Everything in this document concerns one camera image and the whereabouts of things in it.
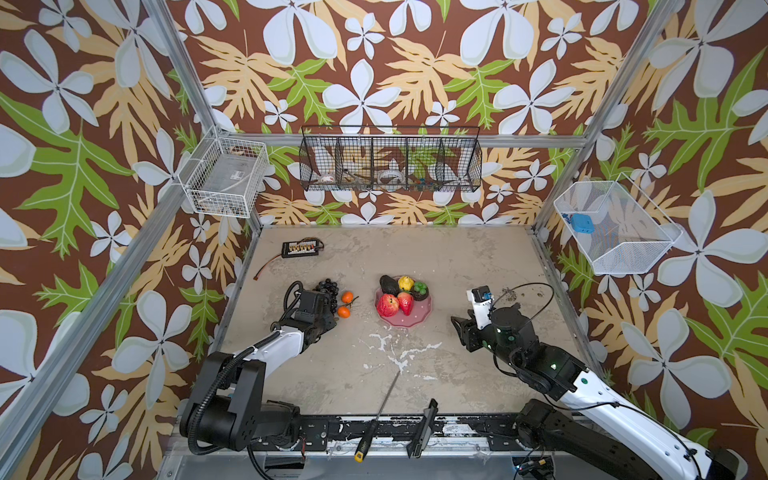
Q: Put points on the yellow pear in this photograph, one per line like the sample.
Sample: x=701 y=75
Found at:
x=406 y=283

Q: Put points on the pink dotted plate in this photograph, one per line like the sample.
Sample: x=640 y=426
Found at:
x=419 y=312

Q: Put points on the black clamp bracket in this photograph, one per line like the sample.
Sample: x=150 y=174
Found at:
x=424 y=430

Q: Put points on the dark avocado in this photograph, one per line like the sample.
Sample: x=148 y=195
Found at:
x=389 y=285

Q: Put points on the red tomato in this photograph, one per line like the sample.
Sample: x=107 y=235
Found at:
x=388 y=305

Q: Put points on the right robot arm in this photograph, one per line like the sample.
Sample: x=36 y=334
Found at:
x=579 y=413

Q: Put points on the white wire basket left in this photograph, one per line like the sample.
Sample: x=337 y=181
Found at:
x=223 y=176

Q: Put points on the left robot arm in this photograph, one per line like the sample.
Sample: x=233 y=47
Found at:
x=226 y=409

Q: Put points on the yellow handled screwdriver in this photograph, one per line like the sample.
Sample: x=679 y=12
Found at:
x=368 y=435

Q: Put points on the black mounting rail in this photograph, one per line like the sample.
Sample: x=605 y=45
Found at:
x=408 y=429

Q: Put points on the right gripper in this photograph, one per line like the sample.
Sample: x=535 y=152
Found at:
x=472 y=334

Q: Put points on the blue object in basket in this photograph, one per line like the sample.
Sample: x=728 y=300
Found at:
x=581 y=223

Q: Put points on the white mesh basket right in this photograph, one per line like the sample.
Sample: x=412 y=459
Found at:
x=632 y=232

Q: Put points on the black wire basket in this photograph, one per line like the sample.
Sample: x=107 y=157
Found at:
x=390 y=158

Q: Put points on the red mango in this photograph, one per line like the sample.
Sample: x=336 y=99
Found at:
x=406 y=302

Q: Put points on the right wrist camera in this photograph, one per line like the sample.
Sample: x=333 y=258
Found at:
x=481 y=300

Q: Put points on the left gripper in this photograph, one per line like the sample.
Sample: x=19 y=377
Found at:
x=330 y=320

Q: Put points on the black grape bunch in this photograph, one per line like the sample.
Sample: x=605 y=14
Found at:
x=328 y=287

